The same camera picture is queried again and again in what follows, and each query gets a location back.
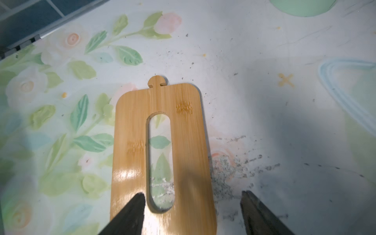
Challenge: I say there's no green pencil cup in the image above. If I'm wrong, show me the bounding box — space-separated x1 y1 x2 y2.
270 0 336 17

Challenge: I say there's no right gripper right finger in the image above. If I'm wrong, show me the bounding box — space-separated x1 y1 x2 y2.
240 191 294 235

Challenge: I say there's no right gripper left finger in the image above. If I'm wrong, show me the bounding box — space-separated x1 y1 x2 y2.
99 193 146 235

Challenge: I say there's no bamboo lid with slot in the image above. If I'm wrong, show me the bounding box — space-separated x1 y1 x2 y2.
110 75 217 235

